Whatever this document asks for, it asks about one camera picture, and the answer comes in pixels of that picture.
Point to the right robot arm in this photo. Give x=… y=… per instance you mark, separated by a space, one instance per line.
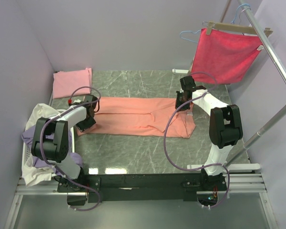
x=225 y=126

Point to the folded pink t shirt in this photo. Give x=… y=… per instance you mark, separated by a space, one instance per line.
x=65 y=83

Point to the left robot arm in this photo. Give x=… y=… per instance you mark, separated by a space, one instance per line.
x=51 y=136

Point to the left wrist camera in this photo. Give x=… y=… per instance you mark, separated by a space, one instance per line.
x=75 y=101

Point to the white t shirt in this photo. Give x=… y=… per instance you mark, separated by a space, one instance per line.
x=33 y=169

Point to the lavender purple t shirt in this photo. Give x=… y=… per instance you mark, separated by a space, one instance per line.
x=74 y=159

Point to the wooden clip hanger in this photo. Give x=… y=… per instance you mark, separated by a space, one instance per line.
x=219 y=26

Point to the salmon orange t shirt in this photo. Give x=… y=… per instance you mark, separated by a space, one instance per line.
x=132 y=116

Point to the red microfiber towel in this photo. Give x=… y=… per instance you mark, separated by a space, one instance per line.
x=224 y=58

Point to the white laundry basket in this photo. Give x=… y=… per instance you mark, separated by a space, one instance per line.
x=40 y=110

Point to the black base beam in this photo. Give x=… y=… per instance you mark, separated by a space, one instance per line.
x=92 y=196

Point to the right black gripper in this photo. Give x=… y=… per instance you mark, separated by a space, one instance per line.
x=178 y=104

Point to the aluminium rail frame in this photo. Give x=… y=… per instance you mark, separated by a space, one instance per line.
x=235 y=183

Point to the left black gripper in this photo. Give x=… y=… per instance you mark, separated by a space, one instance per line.
x=81 y=127

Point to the metal clothes rack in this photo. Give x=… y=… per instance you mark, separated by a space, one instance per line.
x=262 y=96

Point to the blue wire hanger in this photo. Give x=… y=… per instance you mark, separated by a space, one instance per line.
x=222 y=18

